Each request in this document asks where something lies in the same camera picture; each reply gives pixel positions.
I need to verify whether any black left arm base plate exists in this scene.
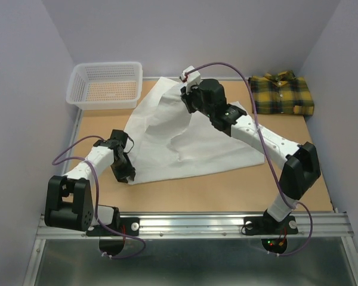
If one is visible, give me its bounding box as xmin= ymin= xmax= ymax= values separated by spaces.
xmin=86 ymin=217 xmax=140 ymax=237

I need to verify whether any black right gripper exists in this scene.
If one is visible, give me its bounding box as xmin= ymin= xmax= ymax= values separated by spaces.
xmin=181 ymin=81 xmax=214 ymax=119

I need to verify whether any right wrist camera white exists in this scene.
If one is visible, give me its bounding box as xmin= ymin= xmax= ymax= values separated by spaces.
xmin=180 ymin=66 xmax=201 ymax=94

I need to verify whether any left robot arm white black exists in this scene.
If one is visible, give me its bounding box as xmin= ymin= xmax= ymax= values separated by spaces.
xmin=44 ymin=129 xmax=135 ymax=231

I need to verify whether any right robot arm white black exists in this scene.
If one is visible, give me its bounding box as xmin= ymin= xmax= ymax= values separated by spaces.
xmin=180 ymin=79 xmax=321 ymax=232

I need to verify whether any white long sleeve shirt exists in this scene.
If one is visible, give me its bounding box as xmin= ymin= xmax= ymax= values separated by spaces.
xmin=125 ymin=77 xmax=264 ymax=185

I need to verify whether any aluminium mounting rail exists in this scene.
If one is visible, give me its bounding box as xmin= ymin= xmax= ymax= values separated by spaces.
xmin=36 ymin=212 xmax=354 ymax=240

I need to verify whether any yellow plaid folded shirt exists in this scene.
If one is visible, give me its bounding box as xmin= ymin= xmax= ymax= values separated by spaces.
xmin=248 ymin=70 xmax=314 ymax=116

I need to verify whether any metal table frame edge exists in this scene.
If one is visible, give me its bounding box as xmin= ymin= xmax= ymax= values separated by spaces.
xmin=23 ymin=107 xmax=84 ymax=286

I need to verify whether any white perforated plastic basket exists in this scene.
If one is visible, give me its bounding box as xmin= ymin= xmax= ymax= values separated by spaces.
xmin=66 ymin=61 xmax=143 ymax=110

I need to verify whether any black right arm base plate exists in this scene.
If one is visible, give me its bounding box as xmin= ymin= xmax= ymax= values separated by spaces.
xmin=240 ymin=215 xmax=298 ymax=236

